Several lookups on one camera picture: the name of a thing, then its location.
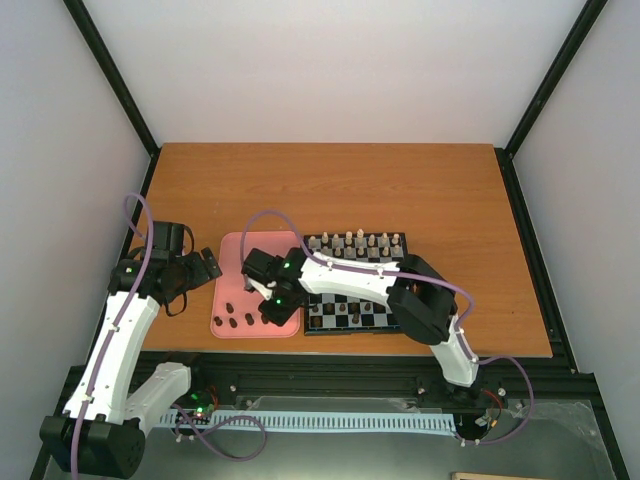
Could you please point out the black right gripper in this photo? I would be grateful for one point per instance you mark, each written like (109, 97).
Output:
(277, 317)

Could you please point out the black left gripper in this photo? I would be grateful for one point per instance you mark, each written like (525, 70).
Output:
(201, 272)

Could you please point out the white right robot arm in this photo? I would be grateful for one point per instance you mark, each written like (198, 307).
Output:
(420, 300)

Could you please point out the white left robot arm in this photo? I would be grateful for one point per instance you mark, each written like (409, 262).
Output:
(103, 427)

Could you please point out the black grey chess board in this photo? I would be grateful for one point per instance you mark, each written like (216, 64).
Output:
(379, 320)

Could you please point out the green led circuit board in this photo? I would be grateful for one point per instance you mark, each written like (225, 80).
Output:
(205, 403)

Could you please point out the pink silicone tray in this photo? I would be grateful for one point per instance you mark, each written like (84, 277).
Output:
(230, 288)

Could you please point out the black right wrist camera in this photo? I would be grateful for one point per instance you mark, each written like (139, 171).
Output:
(262, 268)

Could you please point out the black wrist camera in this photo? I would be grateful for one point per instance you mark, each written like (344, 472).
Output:
(171, 239)
(262, 268)

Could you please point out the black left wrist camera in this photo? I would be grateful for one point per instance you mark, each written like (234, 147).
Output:
(171, 239)

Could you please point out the light blue cable duct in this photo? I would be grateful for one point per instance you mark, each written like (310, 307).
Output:
(332, 422)

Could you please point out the black aluminium frame rail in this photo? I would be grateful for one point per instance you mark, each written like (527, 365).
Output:
(230, 378)

